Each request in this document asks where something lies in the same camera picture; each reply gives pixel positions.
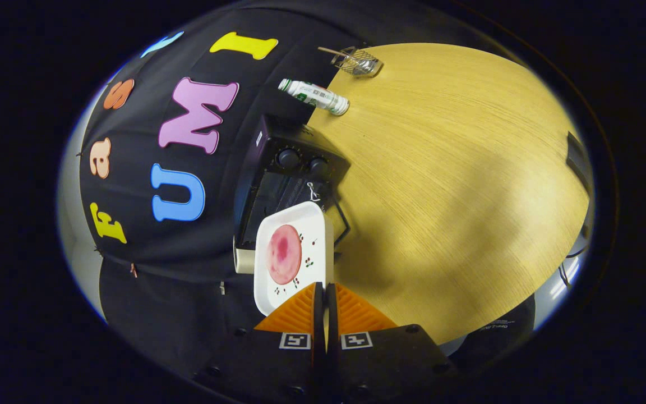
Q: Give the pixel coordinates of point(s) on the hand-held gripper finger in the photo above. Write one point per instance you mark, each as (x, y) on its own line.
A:
(319, 320)
(331, 320)

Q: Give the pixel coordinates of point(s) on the white square plate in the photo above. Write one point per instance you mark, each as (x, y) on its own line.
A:
(312, 224)

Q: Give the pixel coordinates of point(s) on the pink round ham slice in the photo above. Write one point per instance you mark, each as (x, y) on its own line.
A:
(284, 255)

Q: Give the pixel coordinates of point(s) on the person's dark clothing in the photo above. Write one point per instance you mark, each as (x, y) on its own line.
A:
(497, 331)

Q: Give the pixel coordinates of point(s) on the white bottle with green label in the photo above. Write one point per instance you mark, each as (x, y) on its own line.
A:
(314, 96)

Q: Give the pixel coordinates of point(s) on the white bread toaster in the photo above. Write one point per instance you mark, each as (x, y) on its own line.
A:
(243, 262)

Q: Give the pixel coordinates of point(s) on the black toaster oven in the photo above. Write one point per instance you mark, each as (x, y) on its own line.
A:
(278, 140)

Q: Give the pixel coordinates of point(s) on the wooden stick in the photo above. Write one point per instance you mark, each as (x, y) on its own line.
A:
(331, 51)

